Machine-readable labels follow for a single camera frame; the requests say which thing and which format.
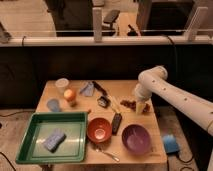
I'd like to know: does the dark red grape bunch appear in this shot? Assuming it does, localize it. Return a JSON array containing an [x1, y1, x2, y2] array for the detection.
[[120, 100, 150, 112]]

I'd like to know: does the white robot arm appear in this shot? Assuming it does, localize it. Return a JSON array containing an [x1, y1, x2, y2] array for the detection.
[[134, 66, 213, 136]]

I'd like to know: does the purple bowl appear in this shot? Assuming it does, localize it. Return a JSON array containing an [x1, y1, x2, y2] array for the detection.
[[122, 124, 151, 155]]

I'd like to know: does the red bowl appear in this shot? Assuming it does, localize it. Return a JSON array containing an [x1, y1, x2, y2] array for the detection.
[[87, 118, 112, 143]]

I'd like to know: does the black rectangular remote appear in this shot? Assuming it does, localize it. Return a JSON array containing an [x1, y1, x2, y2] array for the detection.
[[112, 113, 122, 135]]

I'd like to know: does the wooden chopstick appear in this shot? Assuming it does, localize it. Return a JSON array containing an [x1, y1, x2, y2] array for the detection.
[[109, 96, 120, 113]]

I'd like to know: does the small black clip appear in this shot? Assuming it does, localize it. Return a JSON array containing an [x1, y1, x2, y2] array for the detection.
[[97, 96, 110, 108]]

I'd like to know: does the blue foot pedal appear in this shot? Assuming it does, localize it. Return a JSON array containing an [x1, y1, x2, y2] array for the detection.
[[163, 134, 179, 154]]

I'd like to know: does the blue folded cloth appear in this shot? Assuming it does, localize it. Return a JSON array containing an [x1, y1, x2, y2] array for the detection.
[[79, 81, 94, 97]]

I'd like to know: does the metal spoon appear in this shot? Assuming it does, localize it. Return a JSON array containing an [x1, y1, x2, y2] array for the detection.
[[94, 146, 120, 162]]

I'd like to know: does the orange apple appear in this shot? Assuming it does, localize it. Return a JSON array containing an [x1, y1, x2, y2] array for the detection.
[[63, 89, 76, 101]]

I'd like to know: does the black office chair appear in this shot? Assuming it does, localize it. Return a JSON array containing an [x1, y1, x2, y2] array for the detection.
[[102, 10, 120, 36]]

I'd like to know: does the clear plastic cup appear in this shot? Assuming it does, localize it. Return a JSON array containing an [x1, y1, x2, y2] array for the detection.
[[55, 78, 69, 93]]

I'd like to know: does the light blue lid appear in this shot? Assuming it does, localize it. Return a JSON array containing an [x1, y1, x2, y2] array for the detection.
[[46, 99, 61, 112]]

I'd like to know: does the blue sponge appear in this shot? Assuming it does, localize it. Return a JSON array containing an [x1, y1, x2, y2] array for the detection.
[[43, 129, 66, 152]]

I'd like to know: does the green plastic tray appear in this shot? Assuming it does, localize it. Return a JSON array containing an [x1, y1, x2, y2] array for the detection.
[[16, 112, 87, 165]]

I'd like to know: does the black handled brush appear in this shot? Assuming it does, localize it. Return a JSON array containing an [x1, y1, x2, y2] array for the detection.
[[92, 81, 107, 96]]

